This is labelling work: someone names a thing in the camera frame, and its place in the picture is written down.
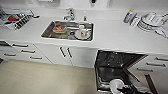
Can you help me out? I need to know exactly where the stainless steel dishwasher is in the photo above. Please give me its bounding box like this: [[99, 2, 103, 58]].
[[93, 49, 150, 94]]

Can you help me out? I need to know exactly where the white drawer unit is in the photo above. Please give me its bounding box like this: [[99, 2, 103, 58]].
[[0, 40, 54, 66], [128, 53, 168, 94]]

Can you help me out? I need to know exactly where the white sink base cabinet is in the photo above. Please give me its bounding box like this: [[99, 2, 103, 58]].
[[33, 43, 98, 69]]

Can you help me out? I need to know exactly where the stack of white plates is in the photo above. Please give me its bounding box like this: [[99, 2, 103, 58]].
[[137, 12, 165, 34]]

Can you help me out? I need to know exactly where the white plate in sink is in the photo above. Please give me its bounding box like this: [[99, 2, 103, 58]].
[[73, 29, 92, 41]]

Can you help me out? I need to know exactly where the blue dish soap bottle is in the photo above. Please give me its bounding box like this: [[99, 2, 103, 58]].
[[123, 8, 135, 25]]

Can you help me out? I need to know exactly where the white mug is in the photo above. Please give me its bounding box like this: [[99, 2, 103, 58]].
[[78, 23, 91, 38]]

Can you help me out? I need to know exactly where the small sink deck knob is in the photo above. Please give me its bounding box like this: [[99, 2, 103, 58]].
[[83, 13, 88, 22]]

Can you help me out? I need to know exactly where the brown bowl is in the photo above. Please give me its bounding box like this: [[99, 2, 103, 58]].
[[52, 23, 68, 35]]

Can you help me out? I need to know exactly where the chrome sink faucet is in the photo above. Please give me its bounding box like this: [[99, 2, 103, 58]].
[[63, 7, 76, 22]]

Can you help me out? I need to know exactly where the steel kitchen sink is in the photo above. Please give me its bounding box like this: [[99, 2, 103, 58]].
[[40, 19, 95, 42]]

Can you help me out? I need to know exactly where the dish drying rack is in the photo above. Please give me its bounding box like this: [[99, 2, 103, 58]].
[[0, 9, 35, 31]]

